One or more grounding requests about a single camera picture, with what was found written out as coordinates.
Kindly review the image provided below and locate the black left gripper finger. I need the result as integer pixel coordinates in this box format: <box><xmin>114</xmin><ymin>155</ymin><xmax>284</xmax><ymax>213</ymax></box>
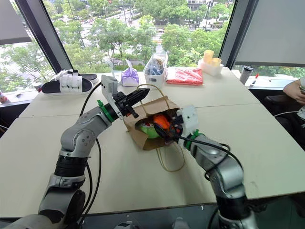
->
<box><xmin>128</xmin><ymin>88</ymin><xmax>151</xmax><ymax>101</ymax></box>
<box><xmin>130</xmin><ymin>94</ymin><xmax>147</xmax><ymax>107</ymax></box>

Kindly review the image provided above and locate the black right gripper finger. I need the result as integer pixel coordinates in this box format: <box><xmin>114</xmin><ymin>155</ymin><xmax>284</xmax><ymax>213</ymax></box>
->
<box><xmin>154</xmin><ymin>124</ymin><xmax>173</xmax><ymax>143</ymax></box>

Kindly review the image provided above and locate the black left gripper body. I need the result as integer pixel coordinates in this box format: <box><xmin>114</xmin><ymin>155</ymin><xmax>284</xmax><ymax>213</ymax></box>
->
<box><xmin>111</xmin><ymin>91</ymin><xmax>140</xmax><ymax>119</ymax></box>

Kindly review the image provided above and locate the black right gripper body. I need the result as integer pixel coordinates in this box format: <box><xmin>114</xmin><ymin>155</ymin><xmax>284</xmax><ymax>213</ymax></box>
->
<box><xmin>170</xmin><ymin>114</ymin><xmax>185</xmax><ymax>144</ymax></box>

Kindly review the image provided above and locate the orange plush toy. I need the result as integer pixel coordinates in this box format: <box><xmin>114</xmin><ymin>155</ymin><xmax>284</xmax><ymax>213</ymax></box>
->
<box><xmin>152</xmin><ymin>114</ymin><xmax>171</xmax><ymax>130</ymax></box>

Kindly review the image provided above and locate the green plush toy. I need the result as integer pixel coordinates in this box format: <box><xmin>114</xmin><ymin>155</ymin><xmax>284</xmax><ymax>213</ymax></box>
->
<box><xmin>139</xmin><ymin>123</ymin><xmax>161</xmax><ymax>140</ymax></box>

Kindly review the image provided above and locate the brown paper bag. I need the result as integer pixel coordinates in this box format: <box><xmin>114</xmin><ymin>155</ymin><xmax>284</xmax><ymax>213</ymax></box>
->
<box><xmin>123</xmin><ymin>83</ymin><xmax>186</xmax><ymax>173</ymax></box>

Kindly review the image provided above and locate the green right wrist zip tie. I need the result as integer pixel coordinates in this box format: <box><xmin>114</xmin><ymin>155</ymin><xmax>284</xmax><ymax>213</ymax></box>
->
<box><xmin>184</xmin><ymin>128</ymin><xmax>203</xmax><ymax>150</ymax></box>

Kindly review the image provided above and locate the green wrist zip tie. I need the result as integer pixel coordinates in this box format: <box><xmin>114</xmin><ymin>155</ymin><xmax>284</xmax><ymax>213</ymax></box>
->
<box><xmin>96</xmin><ymin>99</ymin><xmax>113</xmax><ymax>123</ymax></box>
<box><xmin>184</xmin><ymin>128</ymin><xmax>203</xmax><ymax>150</ymax></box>

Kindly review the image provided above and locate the purple plastic pouch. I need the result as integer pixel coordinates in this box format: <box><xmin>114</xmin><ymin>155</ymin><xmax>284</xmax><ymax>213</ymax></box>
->
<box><xmin>121</xmin><ymin>59</ymin><xmax>140</xmax><ymax>87</ymax></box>

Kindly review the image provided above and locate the green left wrist zip tie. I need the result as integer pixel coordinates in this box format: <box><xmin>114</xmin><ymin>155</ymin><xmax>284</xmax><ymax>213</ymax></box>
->
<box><xmin>96</xmin><ymin>99</ymin><xmax>113</xmax><ymax>123</ymax></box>

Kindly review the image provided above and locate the white plastic basket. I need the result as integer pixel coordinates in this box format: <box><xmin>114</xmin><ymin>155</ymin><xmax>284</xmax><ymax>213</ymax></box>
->
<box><xmin>143</xmin><ymin>52</ymin><xmax>169</xmax><ymax>86</ymax></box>

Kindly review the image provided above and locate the black and white slipper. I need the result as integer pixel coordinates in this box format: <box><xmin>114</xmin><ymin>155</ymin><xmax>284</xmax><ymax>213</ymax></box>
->
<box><xmin>41</xmin><ymin>73</ymin><xmax>94</xmax><ymax>96</ymax></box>
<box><xmin>56</xmin><ymin>69</ymin><xmax>99</xmax><ymax>84</ymax></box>

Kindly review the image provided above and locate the red plastic package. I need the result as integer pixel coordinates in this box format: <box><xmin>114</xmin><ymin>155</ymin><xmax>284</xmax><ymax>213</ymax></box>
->
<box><xmin>166</xmin><ymin>67</ymin><xmax>205</xmax><ymax>87</ymax></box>

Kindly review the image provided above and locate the white foam box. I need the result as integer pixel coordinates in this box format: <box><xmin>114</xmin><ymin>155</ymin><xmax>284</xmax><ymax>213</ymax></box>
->
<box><xmin>197</xmin><ymin>58</ymin><xmax>224</xmax><ymax>77</ymax></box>

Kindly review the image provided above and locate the tall yellow cup stack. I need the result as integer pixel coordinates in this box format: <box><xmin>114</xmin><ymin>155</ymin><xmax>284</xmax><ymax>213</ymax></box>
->
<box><xmin>203</xmin><ymin>50</ymin><xmax>215</xmax><ymax>65</ymax></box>

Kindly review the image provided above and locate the grey thermos bottle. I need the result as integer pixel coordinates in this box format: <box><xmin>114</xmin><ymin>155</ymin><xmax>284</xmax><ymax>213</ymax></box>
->
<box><xmin>239</xmin><ymin>65</ymin><xmax>254</xmax><ymax>85</ymax></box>

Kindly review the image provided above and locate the grey roller blind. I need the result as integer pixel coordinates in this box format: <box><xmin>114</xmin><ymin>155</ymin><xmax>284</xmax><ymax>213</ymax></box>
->
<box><xmin>234</xmin><ymin>0</ymin><xmax>305</xmax><ymax>68</ymax></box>
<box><xmin>0</xmin><ymin>0</ymin><xmax>33</xmax><ymax>46</ymax></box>

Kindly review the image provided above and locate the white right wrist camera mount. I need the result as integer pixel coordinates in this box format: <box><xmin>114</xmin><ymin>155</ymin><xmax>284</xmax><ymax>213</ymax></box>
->
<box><xmin>177</xmin><ymin>104</ymin><xmax>200</xmax><ymax>140</ymax></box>

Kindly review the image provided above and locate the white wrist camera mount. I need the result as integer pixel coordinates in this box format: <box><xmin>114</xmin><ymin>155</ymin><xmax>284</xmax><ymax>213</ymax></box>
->
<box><xmin>177</xmin><ymin>104</ymin><xmax>200</xmax><ymax>140</ymax></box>
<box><xmin>101</xmin><ymin>74</ymin><xmax>124</xmax><ymax>120</ymax></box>

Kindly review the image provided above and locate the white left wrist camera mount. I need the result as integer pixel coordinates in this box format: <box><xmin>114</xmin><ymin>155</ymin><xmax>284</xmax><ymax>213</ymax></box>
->
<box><xmin>101</xmin><ymin>74</ymin><xmax>124</xmax><ymax>120</ymax></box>

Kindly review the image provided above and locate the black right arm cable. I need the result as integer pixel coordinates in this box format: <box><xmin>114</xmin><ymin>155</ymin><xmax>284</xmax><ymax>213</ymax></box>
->
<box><xmin>177</xmin><ymin>135</ymin><xmax>245</xmax><ymax>182</ymax></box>

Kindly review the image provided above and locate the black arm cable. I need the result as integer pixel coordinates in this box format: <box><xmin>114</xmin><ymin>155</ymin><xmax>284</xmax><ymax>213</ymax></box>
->
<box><xmin>76</xmin><ymin>81</ymin><xmax>105</xmax><ymax>225</ymax></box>
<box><xmin>177</xmin><ymin>135</ymin><xmax>245</xmax><ymax>182</ymax></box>

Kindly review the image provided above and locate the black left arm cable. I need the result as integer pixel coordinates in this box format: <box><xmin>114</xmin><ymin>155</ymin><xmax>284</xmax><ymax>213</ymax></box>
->
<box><xmin>76</xmin><ymin>81</ymin><xmax>105</xmax><ymax>225</ymax></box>

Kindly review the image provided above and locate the dark window frame pillar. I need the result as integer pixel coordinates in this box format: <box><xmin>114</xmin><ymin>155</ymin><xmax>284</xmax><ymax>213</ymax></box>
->
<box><xmin>218</xmin><ymin>0</ymin><xmax>254</xmax><ymax>70</ymax></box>
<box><xmin>14</xmin><ymin>0</ymin><xmax>73</xmax><ymax>75</ymax></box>

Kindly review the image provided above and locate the white charging cable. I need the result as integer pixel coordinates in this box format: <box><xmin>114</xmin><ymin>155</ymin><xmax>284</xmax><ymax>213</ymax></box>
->
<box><xmin>273</xmin><ymin>110</ymin><xmax>305</xmax><ymax>118</ymax></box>

